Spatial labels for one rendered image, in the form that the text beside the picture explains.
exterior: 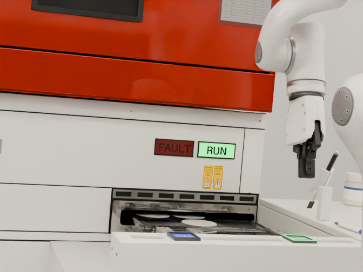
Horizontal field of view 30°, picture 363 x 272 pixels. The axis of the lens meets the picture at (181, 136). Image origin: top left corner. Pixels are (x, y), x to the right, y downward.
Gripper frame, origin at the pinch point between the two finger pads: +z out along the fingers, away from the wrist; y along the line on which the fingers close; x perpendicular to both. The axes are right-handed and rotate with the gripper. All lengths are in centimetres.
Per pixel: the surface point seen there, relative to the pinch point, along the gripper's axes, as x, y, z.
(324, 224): 15.5, -20.4, 11.1
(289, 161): 97, -205, -27
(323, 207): 17.7, -24.9, 6.8
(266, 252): -9.6, 0.8, 17.7
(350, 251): 9.9, 0.9, 17.3
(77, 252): -40, -50, 20
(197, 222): -6, -53, 11
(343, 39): 124, -191, -95
